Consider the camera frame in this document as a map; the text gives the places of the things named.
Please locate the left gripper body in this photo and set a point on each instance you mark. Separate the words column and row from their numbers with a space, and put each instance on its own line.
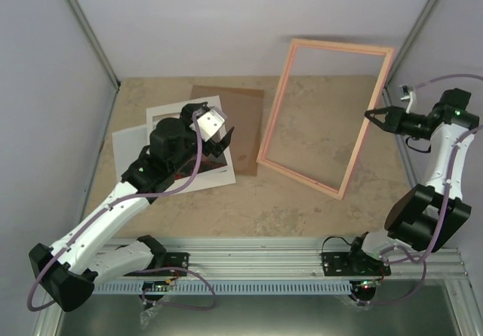
column 207, row 149

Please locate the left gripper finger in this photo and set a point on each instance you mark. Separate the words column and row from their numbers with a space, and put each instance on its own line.
column 221, row 145
column 194, row 110

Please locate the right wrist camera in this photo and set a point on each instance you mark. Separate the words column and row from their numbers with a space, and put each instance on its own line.
column 409, row 97

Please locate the brown backing board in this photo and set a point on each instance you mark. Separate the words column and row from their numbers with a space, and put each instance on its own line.
column 244, row 108

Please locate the white paper sheet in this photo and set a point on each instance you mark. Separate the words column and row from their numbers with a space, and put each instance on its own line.
column 127, row 144

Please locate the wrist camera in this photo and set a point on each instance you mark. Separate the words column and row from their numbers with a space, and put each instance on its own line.
column 409, row 97
column 210, row 122

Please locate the blue grey cable duct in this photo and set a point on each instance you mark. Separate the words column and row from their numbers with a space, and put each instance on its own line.
column 227, row 287

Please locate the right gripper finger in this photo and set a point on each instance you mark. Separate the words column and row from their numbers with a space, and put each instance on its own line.
column 384, row 125
column 379, row 113

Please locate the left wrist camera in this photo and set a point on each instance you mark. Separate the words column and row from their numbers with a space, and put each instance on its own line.
column 210, row 122

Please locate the red black photo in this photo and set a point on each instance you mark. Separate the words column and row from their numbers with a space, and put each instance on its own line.
column 209, row 164

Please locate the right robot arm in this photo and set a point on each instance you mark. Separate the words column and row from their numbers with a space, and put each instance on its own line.
column 433, row 210

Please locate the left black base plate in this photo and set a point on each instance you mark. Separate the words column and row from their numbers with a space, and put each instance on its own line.
column 169, row 260

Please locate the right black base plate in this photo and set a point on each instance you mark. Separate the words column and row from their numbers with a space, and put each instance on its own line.
column 337, row 264

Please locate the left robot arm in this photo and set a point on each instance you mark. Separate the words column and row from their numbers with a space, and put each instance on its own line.
column 67, row 271

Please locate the white mat board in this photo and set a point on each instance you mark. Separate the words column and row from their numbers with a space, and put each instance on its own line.
column 202, row 181

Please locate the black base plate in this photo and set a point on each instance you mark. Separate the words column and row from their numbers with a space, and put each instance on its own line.
column 169, row 260
column 337, row 264

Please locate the aluminium rail base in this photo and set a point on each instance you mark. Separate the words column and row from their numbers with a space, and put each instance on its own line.
column 436, row 299

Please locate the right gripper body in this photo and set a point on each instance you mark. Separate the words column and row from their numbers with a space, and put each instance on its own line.
column 398, row 127

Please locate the right corner aluminium post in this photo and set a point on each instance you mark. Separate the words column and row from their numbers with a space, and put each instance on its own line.
column 420, row 23

